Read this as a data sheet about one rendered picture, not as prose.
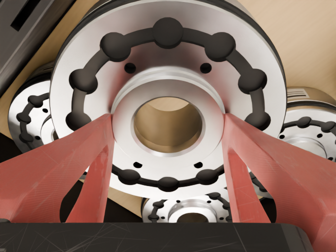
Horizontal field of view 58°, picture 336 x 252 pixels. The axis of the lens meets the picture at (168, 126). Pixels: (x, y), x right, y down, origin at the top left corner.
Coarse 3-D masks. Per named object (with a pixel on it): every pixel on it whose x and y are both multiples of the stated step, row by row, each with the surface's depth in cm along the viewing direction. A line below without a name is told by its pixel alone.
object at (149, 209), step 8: (216, 192) 28; (224, 192) 28; (144, 200) 29; (152, 200) 29; (160, 200) 29; (168, 200) 29; (176, 200) 29; (184, 200) 29; (192, 200) 28; (200, 200) 28; (208, 200) 29; (216, 200) 28; (224, 200) 29; (144, 208) 29; (152, 208) 29; (160, 208) 29; (168, 208) 29; (216, 208) 29; (224, 208) 29; (144, 216) 30; (152, 216) 31; (160, 216) 30; (224, 216) 30
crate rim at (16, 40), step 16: (16, 0) 11; (32, 0) 13; (48, 0) 11; (0, 16) 12; (16, 16) 12; (32, 16) 12; (0, 32) 12; (16, 32) 12; (32, 32) 13; (0, 48) 13; (16, 48) 13; (0, 64) 13
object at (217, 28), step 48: (144, 0) 10; (192, 0) 10; (96, 48) 11; (144, 48) 11; (192, 48) 11; (240, 48) 11; (96, 96) 12; (240, 96) 12; (144, 192) 16; (192, 192) 16
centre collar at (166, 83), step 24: (168, 72) 12; (120, 96) 12; (144, 96) 12; (168, 96) 12; (192, 96) 12; (216, 96) 12; (120, 120) 12; (216, 120) 12; (120, 144) 13; (144, 144) 13; (192, 144) 13; (216, 144) 13; (168, 168) 14
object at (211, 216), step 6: (180, 204) 29; (186, 204) 29; (192, 204) 28; (198, 204) 28; (204, 204) 29; (174, 210) 29; (180, 210) 29; (186, 210) 29; (192, 210) 29; (198, 210) 29; (204, 210) 29; (210, 210) 29; (168, 216) 30; (174, 216) 29; (210, 216) 29; (216, 216) 30
